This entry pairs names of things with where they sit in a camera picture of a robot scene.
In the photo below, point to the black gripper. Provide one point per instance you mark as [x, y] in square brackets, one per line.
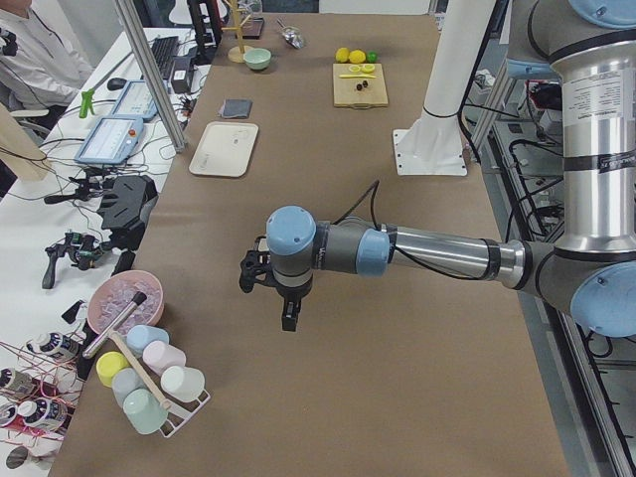
[291, 292]

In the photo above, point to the cream rectangular tray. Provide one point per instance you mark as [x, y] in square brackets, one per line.
[224, 149]

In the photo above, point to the white cup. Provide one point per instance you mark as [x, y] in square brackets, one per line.
[183, 383]

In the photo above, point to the pink cup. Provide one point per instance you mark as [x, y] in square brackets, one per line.
[158, 356]

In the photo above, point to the metal pestle in bowl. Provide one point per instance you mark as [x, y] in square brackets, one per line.
[91, 349]

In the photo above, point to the blue cup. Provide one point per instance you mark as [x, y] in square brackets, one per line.
[140, 336]

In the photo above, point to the white cup rack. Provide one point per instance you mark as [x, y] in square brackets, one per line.
[180, 413]

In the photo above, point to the mint green cup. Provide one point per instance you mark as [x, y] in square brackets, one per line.
[144, 411]

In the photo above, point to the grey cup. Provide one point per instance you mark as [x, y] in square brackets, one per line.
[124, 383]

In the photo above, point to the pink bowl with ice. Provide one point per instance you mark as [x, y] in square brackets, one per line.
[117, 292]

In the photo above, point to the yellow cup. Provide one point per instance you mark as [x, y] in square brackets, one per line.
[109, 365]

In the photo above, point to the black stand device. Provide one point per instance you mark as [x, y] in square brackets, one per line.
[125, 210]

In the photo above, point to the grey folded cloth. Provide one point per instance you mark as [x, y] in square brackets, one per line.
[233, 108]

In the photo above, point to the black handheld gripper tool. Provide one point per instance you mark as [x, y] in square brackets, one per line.
[84, 250]

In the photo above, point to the wooden cutting board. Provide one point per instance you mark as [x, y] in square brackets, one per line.
[345, 94]

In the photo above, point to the blue teach pendant near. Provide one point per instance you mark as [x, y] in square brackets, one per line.
[111, 141]

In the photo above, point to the blue teach pendant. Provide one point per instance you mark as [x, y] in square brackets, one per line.
[111, 141]
[135, 99]

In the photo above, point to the mint green bowl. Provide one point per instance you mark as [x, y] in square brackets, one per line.
[257, 59]

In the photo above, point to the whole lemon outer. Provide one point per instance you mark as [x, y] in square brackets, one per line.
[342, 55]

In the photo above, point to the whole lemon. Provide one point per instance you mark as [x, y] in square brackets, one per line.
[357, 57]
[342, 55]

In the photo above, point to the blue teach pendant far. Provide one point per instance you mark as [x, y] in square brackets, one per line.
[135, 99]

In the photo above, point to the wooden cup stand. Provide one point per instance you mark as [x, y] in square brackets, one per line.
[240, 17]

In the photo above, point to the whole lemon middle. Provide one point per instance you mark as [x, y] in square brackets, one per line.
[357, 57]

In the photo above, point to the metal scoop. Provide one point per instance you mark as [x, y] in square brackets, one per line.
[292, 35]

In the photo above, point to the black computer mouse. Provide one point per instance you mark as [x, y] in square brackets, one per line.
[116, 84]

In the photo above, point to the black keyboard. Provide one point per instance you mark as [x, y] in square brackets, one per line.
[164, 51]

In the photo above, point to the green clamp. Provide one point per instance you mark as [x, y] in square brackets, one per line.
[86, 105]

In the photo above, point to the seated person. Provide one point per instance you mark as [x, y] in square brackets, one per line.
[47, 71]

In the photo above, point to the wooden rack handle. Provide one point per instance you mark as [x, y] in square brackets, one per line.
[149, 383]

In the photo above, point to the white pedestal column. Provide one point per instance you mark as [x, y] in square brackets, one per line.
[433, 144]

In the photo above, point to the copper wire bottle basket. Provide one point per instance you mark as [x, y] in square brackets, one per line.
[40, 389]

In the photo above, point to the aluminium frame post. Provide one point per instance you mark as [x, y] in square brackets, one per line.
[127, 15]

